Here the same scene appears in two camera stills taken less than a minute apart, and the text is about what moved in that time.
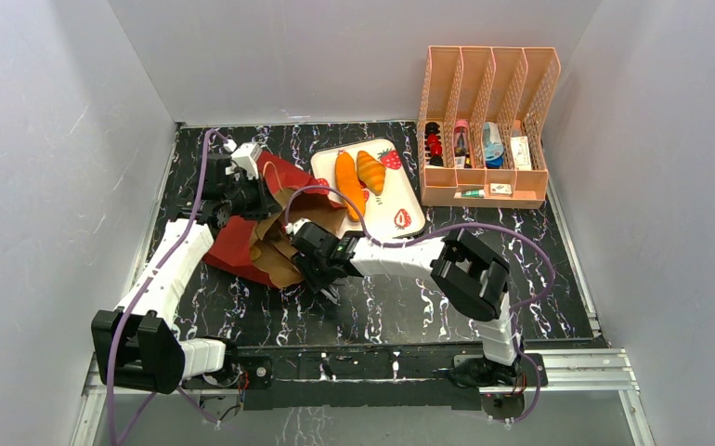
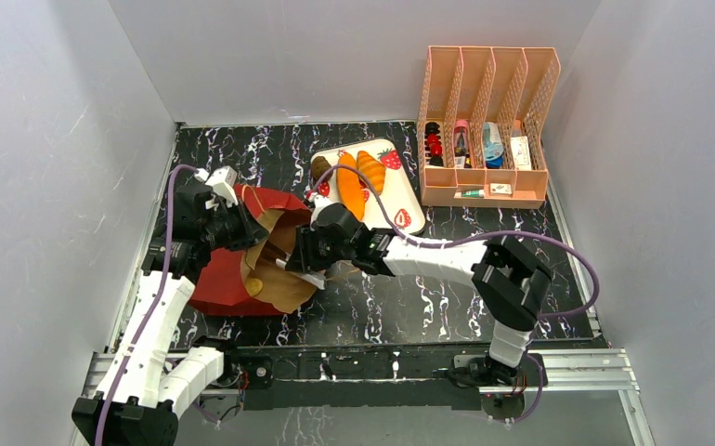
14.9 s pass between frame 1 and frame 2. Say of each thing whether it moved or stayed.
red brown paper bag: moved
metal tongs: moved
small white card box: stayed
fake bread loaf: stayed
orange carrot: stayed
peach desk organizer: stayed
